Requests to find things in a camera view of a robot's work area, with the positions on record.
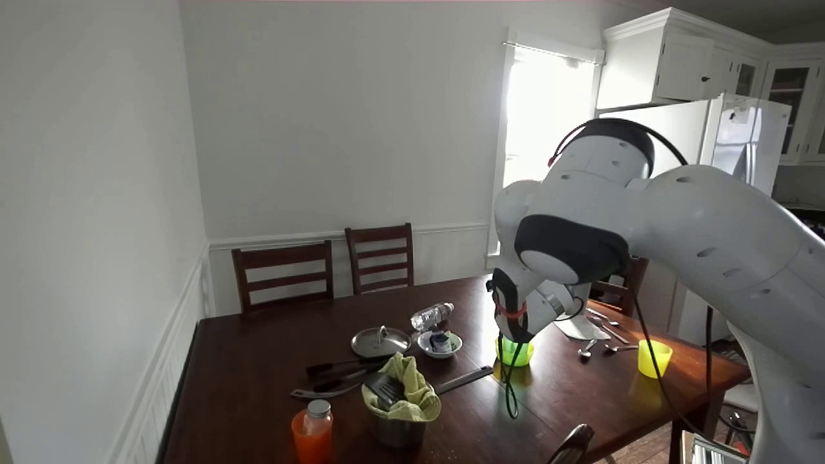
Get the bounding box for green cup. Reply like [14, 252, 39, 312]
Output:
[495, 336, 535, 368]

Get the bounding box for black spatula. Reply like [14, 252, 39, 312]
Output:
[364, 365, 494, 409]

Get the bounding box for window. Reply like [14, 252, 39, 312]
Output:
[501, 40, 601, 189]

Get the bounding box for silver pot lid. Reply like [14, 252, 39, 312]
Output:
[351, 325, 413, 359]

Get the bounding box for yellow bowl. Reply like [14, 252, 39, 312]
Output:
[637, 340, 674, 380]

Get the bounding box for white refrigerator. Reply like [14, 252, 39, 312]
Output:
[599, 93, 792, 347]

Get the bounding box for small white bowl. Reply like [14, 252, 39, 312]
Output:
[417, 331, 463, 360]

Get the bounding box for white kitchen cabinets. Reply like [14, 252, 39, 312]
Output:
[596, 7, 825, 166]

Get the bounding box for clear water bottle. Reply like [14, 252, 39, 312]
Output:
[411, 302, 455, 333]

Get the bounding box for metal pot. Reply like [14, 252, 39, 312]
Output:
[368, 410, 428, 449]

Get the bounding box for yellow green cloth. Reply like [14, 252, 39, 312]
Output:
[361, 352, 443, 423]

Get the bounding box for orange juice bottle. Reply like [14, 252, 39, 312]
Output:
[291, 399, 335, 464]

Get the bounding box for black handled knife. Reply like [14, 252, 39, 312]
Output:
[305, 356, 389, 379]

